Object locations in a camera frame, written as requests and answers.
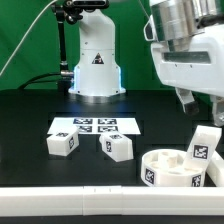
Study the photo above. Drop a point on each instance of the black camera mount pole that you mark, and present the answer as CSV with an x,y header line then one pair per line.
x,y
70,11

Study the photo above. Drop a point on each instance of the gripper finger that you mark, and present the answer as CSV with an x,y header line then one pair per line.
x,y
190,106
218,110

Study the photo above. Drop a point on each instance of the white round stool seat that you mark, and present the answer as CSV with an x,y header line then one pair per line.
x,y
164,168

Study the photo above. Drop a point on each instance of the white front barrier rail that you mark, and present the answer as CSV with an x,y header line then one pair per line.
x,y
111,200

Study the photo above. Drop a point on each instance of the white marker sheet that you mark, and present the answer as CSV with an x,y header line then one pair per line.
x,y
92,125

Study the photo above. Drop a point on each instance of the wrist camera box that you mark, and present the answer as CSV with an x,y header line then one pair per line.
x,y
149,30

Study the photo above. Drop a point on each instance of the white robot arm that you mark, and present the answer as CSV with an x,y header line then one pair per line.
x,y
187,48

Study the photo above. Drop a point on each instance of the white right barrier rail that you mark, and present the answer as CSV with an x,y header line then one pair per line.
x,y
215,170

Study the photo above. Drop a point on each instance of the white barrier rail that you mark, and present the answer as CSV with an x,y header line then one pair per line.
x,y
111,200
215,170

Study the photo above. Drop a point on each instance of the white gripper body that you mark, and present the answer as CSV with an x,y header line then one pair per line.
x,y
200,69

